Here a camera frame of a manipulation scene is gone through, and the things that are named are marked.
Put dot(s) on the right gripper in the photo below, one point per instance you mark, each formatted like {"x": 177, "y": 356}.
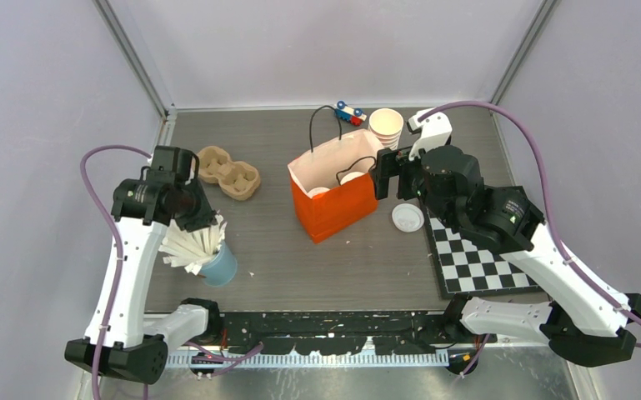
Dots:
{"x": 389, "y": 162}

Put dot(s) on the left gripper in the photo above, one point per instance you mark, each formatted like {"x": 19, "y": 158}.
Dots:
{"x": 204, "y": 217}

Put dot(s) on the white plastic cup lid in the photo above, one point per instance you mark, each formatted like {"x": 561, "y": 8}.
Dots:
{"x": 351, "y": 176}

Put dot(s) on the orange paper bag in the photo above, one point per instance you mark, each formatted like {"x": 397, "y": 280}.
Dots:
{"x": 323, "y": 165}

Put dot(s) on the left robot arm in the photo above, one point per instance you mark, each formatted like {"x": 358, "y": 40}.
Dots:
{"x": 117, "y": 344}

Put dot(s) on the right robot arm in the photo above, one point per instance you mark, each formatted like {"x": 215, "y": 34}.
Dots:
{"x": 584, "y": 320}

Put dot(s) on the stack of white paper cups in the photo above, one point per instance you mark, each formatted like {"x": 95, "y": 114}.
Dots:
{"x": 387, "y": 126}

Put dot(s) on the crumpled white paper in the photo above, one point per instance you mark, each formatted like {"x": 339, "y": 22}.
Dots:
{"x": 193, "y": 251}

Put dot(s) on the cardboard cup carrier tray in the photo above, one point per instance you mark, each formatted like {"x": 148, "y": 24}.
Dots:
{"x": 237, "y": 179}

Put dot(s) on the red blue toy car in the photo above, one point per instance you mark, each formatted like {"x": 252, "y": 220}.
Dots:
{"x": 354, "y": 116}

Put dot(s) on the blue plastic cup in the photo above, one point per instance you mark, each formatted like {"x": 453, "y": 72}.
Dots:
{"x": 222, "y": 269}

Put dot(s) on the black white checkerboard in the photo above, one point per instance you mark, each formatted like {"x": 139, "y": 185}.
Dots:
{"x": 463, "y": 268}

